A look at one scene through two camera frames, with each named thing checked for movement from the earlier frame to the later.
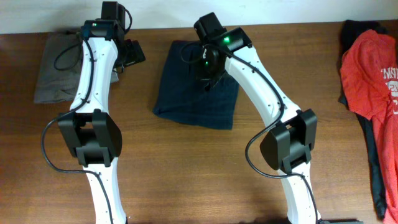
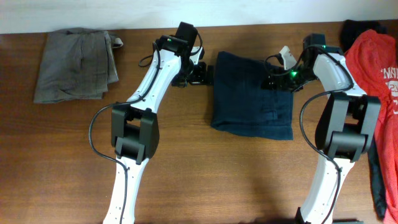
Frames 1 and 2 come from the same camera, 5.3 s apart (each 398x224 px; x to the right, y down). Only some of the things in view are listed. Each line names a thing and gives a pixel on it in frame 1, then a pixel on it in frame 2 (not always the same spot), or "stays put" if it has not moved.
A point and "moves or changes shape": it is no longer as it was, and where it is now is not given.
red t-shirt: x=370 y=73 stays put
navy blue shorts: x=181 y=95 moves or changes shape
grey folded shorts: x=58 y=68 stays put
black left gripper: x=135 y=51 -> x=200 y=74
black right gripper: x=203 y=73 -> x=278 y=83
